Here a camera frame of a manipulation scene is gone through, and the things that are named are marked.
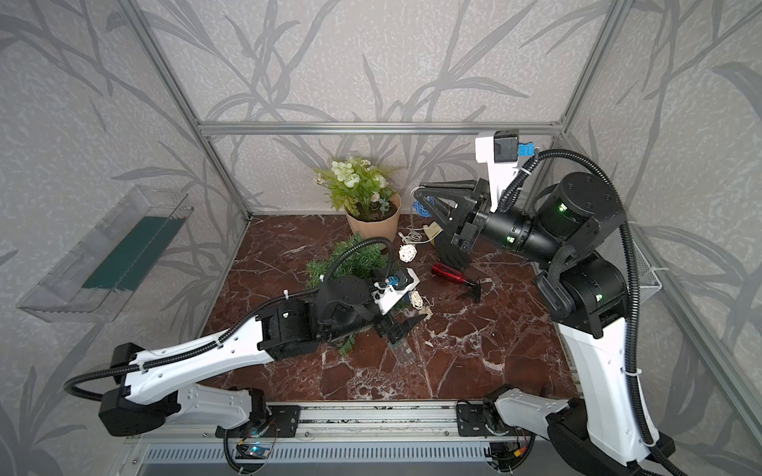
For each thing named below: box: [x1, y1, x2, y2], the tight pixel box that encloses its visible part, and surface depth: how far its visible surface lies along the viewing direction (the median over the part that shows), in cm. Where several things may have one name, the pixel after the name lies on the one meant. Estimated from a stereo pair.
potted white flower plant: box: [313, 156, 402, 241], surface depth 93 cm
